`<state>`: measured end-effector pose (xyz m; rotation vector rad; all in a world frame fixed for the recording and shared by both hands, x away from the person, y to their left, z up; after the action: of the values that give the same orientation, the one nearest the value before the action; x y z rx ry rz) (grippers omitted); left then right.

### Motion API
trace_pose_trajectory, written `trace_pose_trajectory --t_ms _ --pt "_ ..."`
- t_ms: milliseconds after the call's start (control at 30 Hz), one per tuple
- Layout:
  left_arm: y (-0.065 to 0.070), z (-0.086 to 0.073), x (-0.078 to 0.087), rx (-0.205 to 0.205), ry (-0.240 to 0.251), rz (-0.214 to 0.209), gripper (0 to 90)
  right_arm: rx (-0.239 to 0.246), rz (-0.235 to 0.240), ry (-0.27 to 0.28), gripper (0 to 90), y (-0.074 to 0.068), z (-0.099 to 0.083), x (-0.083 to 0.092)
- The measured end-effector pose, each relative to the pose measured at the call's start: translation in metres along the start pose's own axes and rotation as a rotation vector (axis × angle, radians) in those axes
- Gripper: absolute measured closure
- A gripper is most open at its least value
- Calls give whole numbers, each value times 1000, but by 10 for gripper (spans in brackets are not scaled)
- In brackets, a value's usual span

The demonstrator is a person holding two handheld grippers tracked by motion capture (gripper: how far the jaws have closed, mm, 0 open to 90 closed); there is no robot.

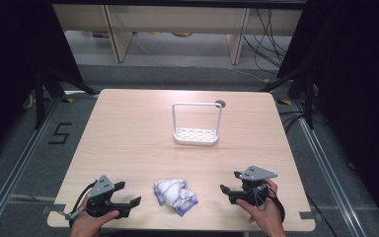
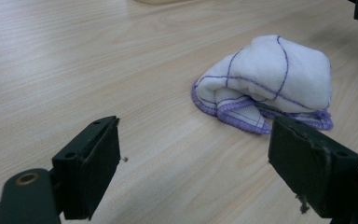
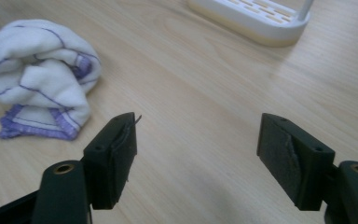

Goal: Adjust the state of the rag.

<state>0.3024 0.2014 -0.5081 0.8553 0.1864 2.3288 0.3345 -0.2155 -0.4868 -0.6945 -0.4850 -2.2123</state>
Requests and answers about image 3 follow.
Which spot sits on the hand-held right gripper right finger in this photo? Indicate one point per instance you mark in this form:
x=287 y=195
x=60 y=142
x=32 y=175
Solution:
x=295 y=161

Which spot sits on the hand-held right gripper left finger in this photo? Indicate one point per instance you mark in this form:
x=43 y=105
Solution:
x=110 y=168

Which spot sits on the white cloth with purple trim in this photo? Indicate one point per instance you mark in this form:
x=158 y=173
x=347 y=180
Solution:
x=37 y=77

